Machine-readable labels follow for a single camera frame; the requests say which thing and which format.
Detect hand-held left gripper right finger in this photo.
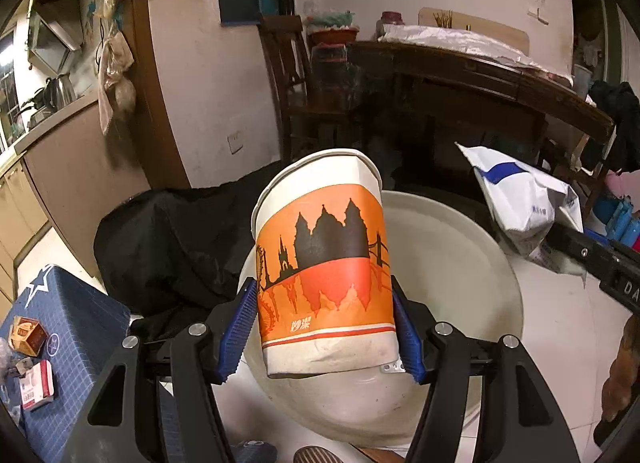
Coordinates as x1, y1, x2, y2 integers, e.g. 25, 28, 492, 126
390, 275, 583, 463

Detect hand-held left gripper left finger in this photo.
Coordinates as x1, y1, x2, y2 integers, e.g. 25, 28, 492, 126
62, 277, 261, 463

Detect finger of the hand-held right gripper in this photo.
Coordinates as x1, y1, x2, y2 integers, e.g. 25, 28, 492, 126
547, 222, 608, 284

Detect white blue-print plastic package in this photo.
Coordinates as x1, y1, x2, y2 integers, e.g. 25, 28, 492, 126
455, 142, 586, 289

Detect white round plastic bin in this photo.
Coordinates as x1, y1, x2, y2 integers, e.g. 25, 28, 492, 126
235, 189, 525, 444

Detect orange printed paper cup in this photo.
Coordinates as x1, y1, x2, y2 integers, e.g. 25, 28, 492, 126
251, 148, 398, 378

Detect person's right hand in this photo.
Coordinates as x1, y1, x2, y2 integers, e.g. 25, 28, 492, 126
600, 314, 640, 425

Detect blue crates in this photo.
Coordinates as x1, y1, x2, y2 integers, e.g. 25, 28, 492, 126
595, 193, 640, 250

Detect black cloth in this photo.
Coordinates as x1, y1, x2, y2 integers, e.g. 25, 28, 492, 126
94, 163, 281, 341

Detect dark hanging clothes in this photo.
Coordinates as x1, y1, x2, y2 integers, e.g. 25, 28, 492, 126
587, 80, 640, 175

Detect dark wooden table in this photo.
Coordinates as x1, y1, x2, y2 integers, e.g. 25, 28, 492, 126
347, 40, 616, 194

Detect small red white box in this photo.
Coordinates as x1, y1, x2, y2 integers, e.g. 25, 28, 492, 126
19, 359, 57, 412

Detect small orange box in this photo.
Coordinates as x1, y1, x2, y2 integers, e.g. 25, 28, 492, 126
9, 315, 49, 357

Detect beige kitchen cabinets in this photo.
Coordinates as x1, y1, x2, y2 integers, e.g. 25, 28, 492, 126
0, 92, 110, 304

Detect white crumpled table cover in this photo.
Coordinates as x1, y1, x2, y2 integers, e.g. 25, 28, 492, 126
376, 23, 543, 69

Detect wooden chair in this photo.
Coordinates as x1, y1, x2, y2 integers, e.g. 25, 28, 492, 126
257, 14, 362, 164

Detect hanging plastic bags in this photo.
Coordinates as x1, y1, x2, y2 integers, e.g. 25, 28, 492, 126
97, 32, 137, 136

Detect red-lidded jar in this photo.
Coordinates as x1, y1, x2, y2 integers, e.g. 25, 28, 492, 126
375, 10, 407, 41

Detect metal kettle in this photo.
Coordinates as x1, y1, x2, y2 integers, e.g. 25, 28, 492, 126
42, 74, 77, 112

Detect red basin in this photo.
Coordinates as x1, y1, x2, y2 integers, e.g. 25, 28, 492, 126
306, 26, 361, 49

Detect range hood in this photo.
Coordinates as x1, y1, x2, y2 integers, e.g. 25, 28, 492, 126
27, 0, 84, 70

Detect wooden wall board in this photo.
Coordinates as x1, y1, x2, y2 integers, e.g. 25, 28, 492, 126
418, 7, 531, 57

